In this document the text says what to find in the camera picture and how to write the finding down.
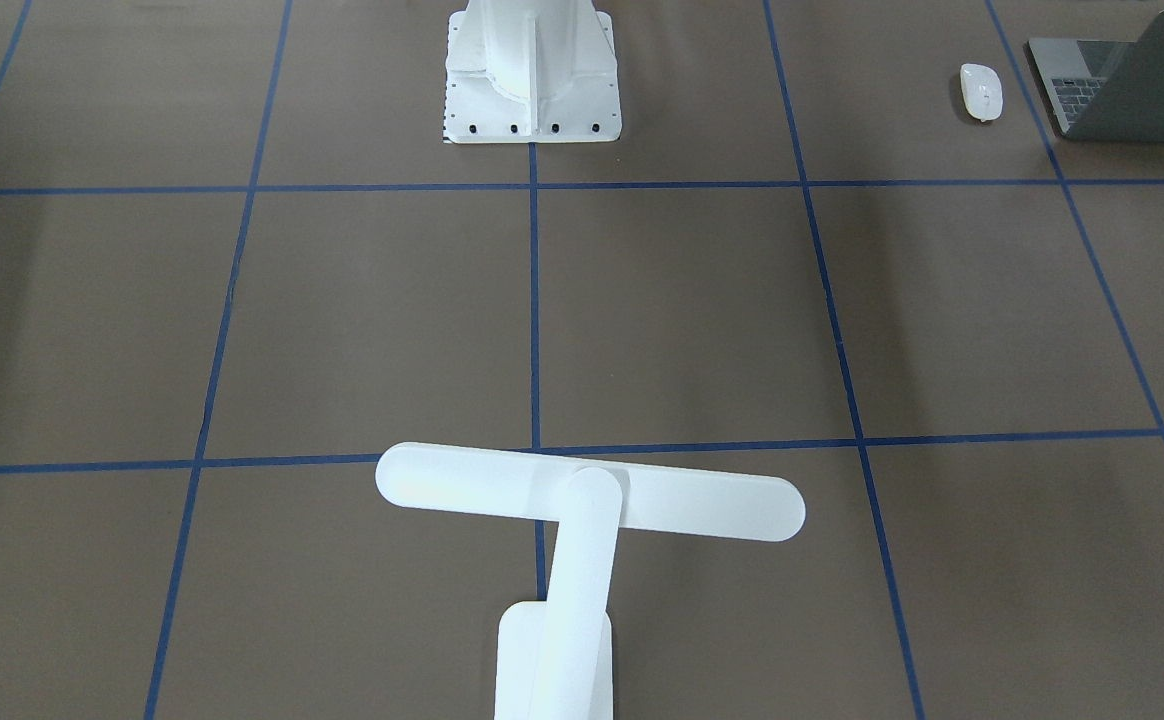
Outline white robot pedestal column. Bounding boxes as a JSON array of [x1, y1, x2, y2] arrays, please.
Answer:
[[442, 1, 623, 143]]

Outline grey laptop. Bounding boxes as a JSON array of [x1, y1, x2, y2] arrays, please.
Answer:
[[1027, 12, 1164, 143]]

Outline white desk lamp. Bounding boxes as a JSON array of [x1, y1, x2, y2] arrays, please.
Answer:
[[375, 442, 807, 719]]

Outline white computer mouse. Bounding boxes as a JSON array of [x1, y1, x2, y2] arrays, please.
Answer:
[[958, 63, 1005, 123]]

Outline brown paper table cover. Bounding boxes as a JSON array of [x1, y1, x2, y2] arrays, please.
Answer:
[[0, 1, 1164, 719]]

